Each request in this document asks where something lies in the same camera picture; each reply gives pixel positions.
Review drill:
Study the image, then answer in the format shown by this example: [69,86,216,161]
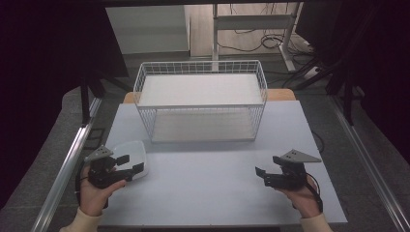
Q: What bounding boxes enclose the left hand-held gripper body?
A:
[83,145,135,190]

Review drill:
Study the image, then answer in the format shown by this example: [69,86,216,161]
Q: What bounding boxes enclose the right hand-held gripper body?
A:
[272,148,323,191]

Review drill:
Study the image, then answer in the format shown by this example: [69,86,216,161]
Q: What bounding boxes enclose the white wire shelf rack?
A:
[132,59,269,144]

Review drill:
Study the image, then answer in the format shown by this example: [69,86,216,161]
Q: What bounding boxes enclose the black cable beside table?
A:
[310,130,326,155]

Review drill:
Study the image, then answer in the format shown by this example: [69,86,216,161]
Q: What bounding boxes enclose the white cabinet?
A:
[104,4,191,56]

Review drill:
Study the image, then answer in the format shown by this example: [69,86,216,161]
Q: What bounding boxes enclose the person's left hand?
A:
[78,165,128,218]

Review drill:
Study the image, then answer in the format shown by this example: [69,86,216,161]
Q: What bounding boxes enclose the wooden table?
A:
[122,88,297,104]

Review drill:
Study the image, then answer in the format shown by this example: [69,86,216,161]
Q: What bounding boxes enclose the black floor cables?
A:
[216,3,315,55]

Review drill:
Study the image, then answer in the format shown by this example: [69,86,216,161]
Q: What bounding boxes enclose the aluminium rail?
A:
[30,97,103,232]
[329,96,410,232]

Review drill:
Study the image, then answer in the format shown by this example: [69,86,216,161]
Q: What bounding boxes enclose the black metal stand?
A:
[78,72,133,128]
[291,54,366,128]

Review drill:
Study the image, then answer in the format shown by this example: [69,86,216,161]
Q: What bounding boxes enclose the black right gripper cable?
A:
[305,173,325,215]

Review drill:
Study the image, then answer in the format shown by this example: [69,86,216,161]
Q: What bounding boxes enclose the white square plate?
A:
[110,140,150,182]

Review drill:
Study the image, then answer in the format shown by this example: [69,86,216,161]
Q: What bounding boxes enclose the white power strip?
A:
[302,65,324,80]

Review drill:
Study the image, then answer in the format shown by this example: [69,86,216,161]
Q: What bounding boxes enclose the person's right hand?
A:
[275,175,323,219]

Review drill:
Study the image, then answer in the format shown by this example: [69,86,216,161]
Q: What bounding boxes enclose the white metal desk frame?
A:
[211,2,305,73]

